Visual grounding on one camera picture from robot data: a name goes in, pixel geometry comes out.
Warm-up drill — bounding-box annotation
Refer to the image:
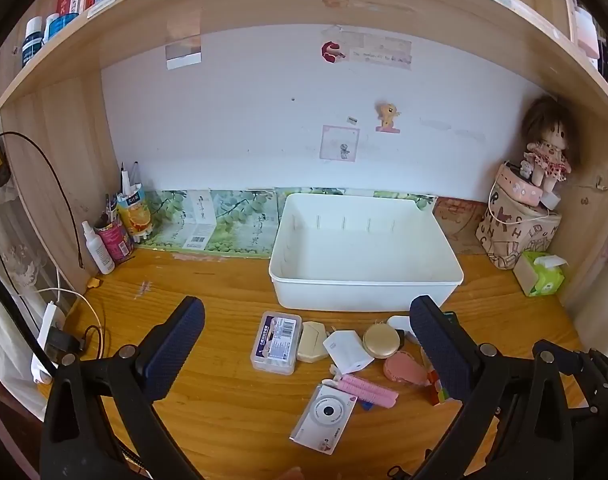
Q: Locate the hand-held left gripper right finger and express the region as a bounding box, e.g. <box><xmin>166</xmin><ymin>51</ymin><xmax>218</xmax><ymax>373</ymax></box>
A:
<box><xmin>409</xmin><ymin>295</ymin><xmax>580</xmax><ymax>480</ymax></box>

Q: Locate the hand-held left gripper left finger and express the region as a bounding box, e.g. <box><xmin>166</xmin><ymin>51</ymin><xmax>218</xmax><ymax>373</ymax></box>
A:
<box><xmin>39</xmin><ymin>296</ymin><xmax>206</xmax><ymax>480</ymax></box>

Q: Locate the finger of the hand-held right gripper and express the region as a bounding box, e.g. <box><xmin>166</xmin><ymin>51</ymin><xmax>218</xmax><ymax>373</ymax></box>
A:
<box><xmin>564</xmin><ymin>347</ymin><xmax>608</xmax><ymax>413</ymax></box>

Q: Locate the colourful puzzle cube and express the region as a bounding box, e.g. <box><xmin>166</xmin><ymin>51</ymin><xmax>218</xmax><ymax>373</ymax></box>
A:
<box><xmin>426</xmin><ymin>367</ymin><xmax>457</xmax><ymax>407</ymax></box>

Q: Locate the clear labelled plastic box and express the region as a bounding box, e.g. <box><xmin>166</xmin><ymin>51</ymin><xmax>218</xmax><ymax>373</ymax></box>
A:
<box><xmin>250</xmin><ymin>311</ymin><xmax>304</xmax><ymax>376</ymax></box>

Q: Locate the white plastic bin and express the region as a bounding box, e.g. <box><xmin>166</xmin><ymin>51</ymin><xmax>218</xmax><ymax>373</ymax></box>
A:
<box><xmin>268</xmin><ymin>192</ymin><xmax>465</xmax><ymax>312</ymax></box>

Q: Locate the beige soap box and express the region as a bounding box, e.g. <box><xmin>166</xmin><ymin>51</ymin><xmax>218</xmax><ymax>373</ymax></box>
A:
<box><xmin>296</xmin><ymin>321</ymin><xmax>330</xmax><ymax>363</ymax></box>

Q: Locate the white digital camera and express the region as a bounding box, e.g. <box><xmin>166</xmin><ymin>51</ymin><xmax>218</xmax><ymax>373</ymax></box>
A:
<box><xmin>289</xmin><ymin>385</ymin><xmax>357</xmax><ymax>457</ymax></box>

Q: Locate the gold round compact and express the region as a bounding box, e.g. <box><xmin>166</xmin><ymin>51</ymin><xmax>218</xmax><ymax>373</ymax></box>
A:
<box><xmin>362</xmin><ymin>324</ymin><xmax>406</xmax><ymax>359</ymax></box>

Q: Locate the pink hair roller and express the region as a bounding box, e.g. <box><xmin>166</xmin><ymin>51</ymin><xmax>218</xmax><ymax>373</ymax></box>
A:
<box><xmin>331</xmin><ymin>374</ymin><xmax>400</xmax><ymax>408</ymax></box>

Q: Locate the green tissue pack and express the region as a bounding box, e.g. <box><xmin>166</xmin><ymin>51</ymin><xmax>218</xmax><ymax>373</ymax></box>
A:
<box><xmin>513</xmin><ymin>251</ymin><xmax>569</xmax><ymax>298</ymax></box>

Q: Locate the black power adapter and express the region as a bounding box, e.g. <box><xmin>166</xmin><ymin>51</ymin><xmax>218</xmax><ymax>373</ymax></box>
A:
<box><xmin>46</xmin><ymin>327</ymin><xmax>87</xmax><ymax>366</ymax></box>

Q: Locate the white spray bottle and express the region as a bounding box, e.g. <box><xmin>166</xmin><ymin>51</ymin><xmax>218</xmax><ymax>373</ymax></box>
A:
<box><xmin>81</xmin><ymin>221</ymin><xmax>116</xmax><ymax>276</ymax></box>

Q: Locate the white box with barcode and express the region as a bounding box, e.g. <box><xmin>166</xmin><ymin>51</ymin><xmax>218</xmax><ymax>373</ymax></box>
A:
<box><xmin>181</xmin><ymin>190</ymin><xmax>217</xmax><ymax>251</ymax></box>

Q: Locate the cardboard box with red drawing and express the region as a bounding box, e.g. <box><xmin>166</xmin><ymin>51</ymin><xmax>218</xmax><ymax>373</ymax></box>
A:
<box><xmin>431</xmin><ymin>197</ymin><xmax>490</xmax><ymax>256</ymax></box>

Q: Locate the white power strip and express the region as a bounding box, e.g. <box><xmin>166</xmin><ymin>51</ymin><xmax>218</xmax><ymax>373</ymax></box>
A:
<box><xmin>31</xmin><ymin>300</ymin><xmax>60</xmax><ymax>386</ymax></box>

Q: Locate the green grape print panel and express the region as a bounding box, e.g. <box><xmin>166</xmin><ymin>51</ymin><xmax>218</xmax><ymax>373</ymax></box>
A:
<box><xmin>134</xmin><ymin>187</ymin><xmax>437</xmax><ymax>261</ymax></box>

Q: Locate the orange juice carton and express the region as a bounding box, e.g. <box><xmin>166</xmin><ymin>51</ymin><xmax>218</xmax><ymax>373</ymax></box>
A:
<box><xmin>116</xmin><ymin>185</ymin><xmax>155</xmax><ymax>246</ymax></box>

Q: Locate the letter print canvas bag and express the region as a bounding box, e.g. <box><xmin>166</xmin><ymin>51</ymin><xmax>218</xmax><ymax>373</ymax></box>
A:
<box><xmin>475</xmin><ymin>180</ymin><xmax>562</xmax><ymax>271</ymax></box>

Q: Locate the white lace cloth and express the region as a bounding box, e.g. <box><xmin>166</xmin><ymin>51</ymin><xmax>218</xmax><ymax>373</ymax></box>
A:
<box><xmin>0</xmin><ymin>185</ymin><xmax>60</xmax><ymax>411</ymax></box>

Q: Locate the pink dotted box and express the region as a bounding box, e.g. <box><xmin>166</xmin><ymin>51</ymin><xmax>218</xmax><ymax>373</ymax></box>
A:
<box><xmin>499</xmin><ymin>161</ymin><xmax>547</xmax><ymax>206</ymax></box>

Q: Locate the brown-haired doll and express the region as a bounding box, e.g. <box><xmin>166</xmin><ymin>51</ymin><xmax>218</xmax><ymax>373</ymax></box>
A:
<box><xmin>521</xmin><ymin>96</ymin><xmax>582</xmax><ymax>193</ymax></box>

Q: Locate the pink square sticker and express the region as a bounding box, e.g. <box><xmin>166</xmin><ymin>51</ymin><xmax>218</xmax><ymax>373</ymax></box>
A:
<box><xmin>320</xmin><ymin>125</ymin><xmax>361</xmax><ymax>162</ymax></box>

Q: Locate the yellow pony sticker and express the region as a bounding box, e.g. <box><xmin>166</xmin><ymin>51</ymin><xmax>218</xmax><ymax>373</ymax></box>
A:
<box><xmin>375</xmin><ymin>101</ymin><xmax>402</xmax><ymax>134</ymax></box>

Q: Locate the tape patch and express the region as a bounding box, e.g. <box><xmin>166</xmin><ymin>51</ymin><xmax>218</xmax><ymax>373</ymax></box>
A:
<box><xmin>165</xmin><ymin>32</ymin><xmax>203</xmax><ymax>70</ymax></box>

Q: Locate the taped paper note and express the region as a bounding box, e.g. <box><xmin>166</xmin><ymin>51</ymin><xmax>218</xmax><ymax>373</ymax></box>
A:
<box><xmin>341</xmin><ymin>30</ymin><xmax>414</xmax><ymax>70</ymax></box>

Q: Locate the blue white bottle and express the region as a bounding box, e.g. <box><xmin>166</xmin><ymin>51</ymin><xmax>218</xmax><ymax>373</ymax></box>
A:
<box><xmin>21</xmin><ymin>16</ymin><xmax>45</xmax><ymax>68</ymax></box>
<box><xmin>43</xmin><ymin>12</ymin><xmax>80</xmax><ymax>46</ymax></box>

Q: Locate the pink box on shelf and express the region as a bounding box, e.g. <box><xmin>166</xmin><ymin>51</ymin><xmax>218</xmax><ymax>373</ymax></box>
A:
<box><xmin>571</xmin><ymin>5</ymin><xmax>601</xmax><ymax>61</ymax></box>

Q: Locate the wooden bookshelf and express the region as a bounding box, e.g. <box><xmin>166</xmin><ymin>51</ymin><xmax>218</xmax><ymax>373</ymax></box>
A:
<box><xmin>0</xmin><ymin>0</ymin><xmax>608</xmax><ymax>311</ymax></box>

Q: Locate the white cable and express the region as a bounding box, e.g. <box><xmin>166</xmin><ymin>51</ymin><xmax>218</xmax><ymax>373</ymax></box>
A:
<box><xmin>34</xmin><ymin>287</ymin><xmax>90</xmax><ymax>311</ymax></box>

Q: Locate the black cable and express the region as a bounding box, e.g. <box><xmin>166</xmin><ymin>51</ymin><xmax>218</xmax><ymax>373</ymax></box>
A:
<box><xmin>0</xmin><ymin>131</ymin><xmax>107</xmax><ymax>361</ymax></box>

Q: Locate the red wall sticker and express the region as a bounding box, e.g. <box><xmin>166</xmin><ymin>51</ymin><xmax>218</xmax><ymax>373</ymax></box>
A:
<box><xmin>321</xmin><ymin>40</ymin><xmax>347</xmax><ymax>64</ymax></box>

